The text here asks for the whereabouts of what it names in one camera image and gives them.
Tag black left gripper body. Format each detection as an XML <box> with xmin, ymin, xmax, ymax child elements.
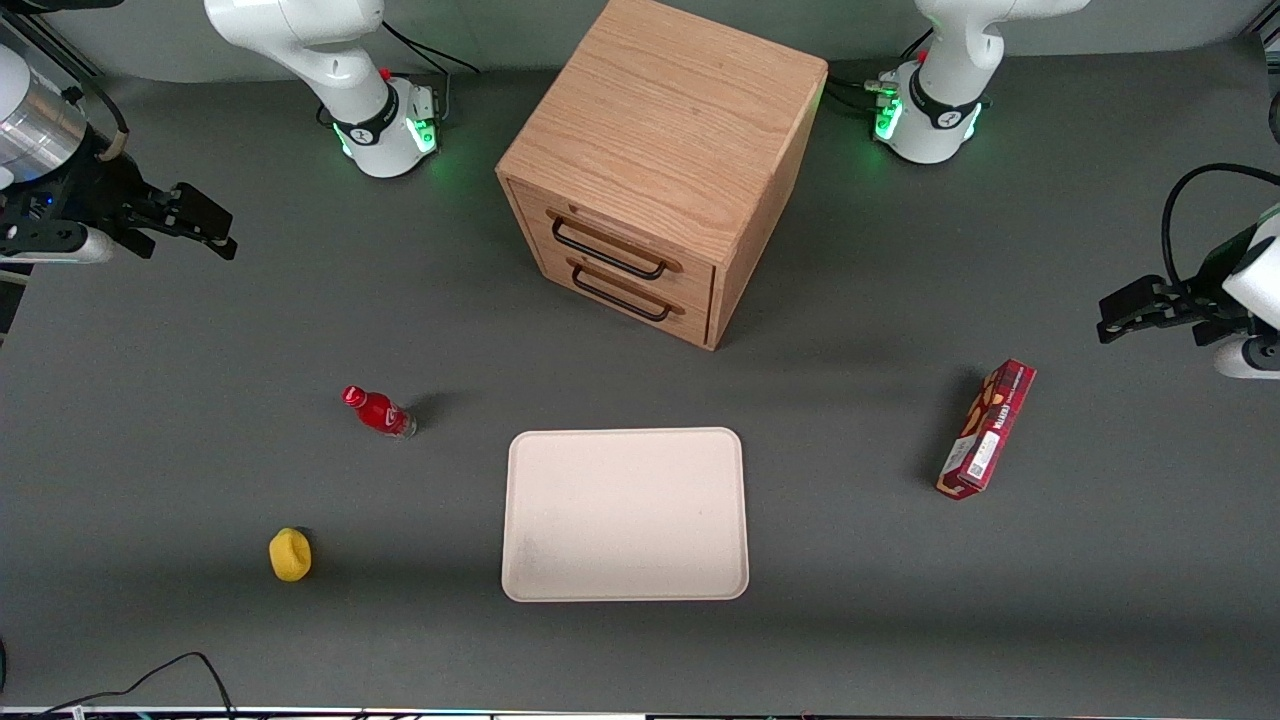
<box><xmin>1180</xmin><ymin>225</ymin><xmax>1263</xmax><ymax>347</ymax></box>

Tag black base cables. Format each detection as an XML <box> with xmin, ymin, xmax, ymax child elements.
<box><xmin>316</xmin><ymin>18</ymin><xmax>481</xmax><ymax>129</ymax></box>
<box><xmin>824</xmin><ymin>28</ymin><xmax>937</xmax><ymax>119</ymax></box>

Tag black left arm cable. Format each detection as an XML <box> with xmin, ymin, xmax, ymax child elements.
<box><xmin>1161</xmin><ymin>163</ymin><xmax>1280</xmax><ymax>291</ymax></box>

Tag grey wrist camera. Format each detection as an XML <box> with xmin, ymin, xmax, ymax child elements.
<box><xmin>0</xmin><ymin>226</ymin><xmax>114</xmax><ymax>267</ymax></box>
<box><xmin>1214</xmin><ymin>334</ymin><xmax>1280</xmax><ymax>381</ymax></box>

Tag black left base cables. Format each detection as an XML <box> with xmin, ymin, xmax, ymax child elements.
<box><xmin>824</xmin><ymin>28</ymin><xmax>937</xmax><ymax>119</ymax></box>

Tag yellow rubber toy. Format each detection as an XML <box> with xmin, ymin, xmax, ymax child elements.
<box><xmin>268</xmin><ymin>527</ymin><xmax>313</xmax><ymax>583</ymax></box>

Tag wooden drawer with black handle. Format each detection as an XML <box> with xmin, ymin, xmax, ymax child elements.
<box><xmin>533</xmin><ymin>240</ymin><xmax>714</xmax><ymax>350</ymax></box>

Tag thin black floor cable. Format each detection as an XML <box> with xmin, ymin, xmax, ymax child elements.
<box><xmin>30</xmin><ymin>651</ymin><xmax>237</xmax><ymax>720</ymax></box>

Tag wooden drawer with worn handle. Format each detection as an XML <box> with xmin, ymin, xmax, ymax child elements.
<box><xmin>508</xmin><ymin>180</ymin><xmax>717</xmax><ymax>313</ymax></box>

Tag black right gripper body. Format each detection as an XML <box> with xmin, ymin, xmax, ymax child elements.
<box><xmin>0</xmin><ymin>148</ymin><xmax>179</xmax><ymax>243</ymax></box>

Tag black right base cables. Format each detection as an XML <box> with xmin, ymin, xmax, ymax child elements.
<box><xmin>316</xmin><ymin>18</ymin><xmax>481</xmax><ymax>129</ymax></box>

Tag beige rectangular tray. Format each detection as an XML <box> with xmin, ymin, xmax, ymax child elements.
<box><xmin>501</xmin><ymin>427</ymin><xmax>750</xmax><ymax>603</ymax></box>

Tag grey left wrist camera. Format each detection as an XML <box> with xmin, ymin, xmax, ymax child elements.
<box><xmin>1214</xmin><ymin>334</ymin><xmax>1280</xmax><ymax>381</ymax></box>

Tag small red bottle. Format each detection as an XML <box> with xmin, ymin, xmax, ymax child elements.
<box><xmin>342</xmin><ymin>385</ymin><xmax>418</xmax><ymax>439</ymax></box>

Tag red snack box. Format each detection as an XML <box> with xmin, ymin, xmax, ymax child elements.
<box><xmin>936</xmin><ymin>359</ymin><xmax>1037</xmax><ymax>501</ymax></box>

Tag wooden drawer cabinet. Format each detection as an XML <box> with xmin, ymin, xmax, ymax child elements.
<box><xmin>496</xmin><ymin>0</ymin><xmax>829</xmax><ymax>351</ymax></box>

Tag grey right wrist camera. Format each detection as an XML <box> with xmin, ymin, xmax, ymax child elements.
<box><xmin>0</xmin><ymin>226</ymin><xmax>114</xmax><ymax>267</ymax></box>

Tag aluminium frame profile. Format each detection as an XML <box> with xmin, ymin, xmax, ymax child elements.
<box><xmin>0</xmin><ymin>0</ymin><xmax>103</xmax><ymax>81</ymax></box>

